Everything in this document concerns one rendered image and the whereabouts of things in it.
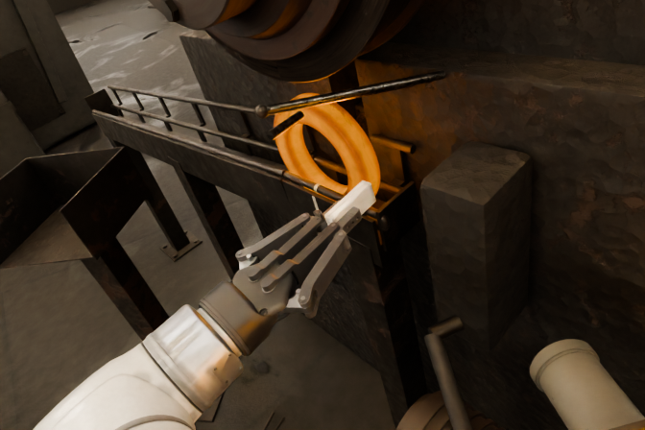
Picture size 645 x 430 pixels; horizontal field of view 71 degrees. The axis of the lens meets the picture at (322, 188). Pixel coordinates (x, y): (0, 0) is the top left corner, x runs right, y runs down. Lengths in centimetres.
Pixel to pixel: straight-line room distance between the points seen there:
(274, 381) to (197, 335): 90
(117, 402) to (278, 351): 98
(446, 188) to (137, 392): 33
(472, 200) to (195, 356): 29
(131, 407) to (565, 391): 35
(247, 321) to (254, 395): 89
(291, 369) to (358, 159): 88
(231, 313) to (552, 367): 29
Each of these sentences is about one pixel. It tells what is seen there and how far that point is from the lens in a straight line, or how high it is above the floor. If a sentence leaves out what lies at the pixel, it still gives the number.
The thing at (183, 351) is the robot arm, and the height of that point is 76.
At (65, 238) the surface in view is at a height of 60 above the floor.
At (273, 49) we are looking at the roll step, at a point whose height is 93.
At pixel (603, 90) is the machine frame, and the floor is 87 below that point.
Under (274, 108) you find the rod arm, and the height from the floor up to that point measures 90.
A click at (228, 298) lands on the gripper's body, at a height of 77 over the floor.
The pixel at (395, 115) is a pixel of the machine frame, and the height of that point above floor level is 80.
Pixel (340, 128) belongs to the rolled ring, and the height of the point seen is 82.
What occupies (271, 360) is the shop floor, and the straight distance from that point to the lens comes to 138.
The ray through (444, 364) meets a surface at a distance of 57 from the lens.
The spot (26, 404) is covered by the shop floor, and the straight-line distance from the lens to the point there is 175.
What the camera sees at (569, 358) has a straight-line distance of 46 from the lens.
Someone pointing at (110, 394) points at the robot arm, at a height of 78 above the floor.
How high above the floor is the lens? 108
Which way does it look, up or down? 34 degrees down
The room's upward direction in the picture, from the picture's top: 16 degrees counter-clockwise
